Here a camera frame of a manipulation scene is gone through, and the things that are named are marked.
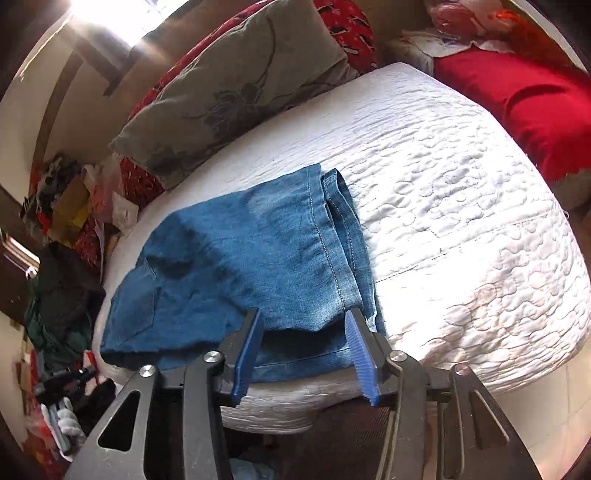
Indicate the grey floral pillow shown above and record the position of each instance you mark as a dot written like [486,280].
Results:
[221,83]

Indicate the pile of mixed clutter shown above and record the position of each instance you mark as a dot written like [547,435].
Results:
[69,203]

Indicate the plain red cloth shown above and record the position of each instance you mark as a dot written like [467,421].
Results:
[531,101]

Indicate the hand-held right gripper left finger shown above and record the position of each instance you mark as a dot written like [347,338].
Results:
[244,364]

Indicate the blue denim pants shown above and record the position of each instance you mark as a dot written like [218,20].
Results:
[231,258]

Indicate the dark green cloth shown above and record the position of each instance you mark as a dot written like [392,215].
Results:
[64,300]

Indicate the white glove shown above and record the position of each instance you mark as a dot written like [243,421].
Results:
[67,417]

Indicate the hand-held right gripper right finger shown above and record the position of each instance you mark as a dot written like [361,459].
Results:
[362,364]

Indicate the clear plastic bag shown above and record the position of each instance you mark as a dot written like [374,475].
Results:
[452,18]

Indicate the window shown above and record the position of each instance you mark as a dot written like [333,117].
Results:
[115,14]

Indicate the white quilted mattress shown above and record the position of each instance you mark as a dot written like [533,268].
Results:
[438,184]

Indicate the white paper packet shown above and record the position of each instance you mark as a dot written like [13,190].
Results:
[124,212]

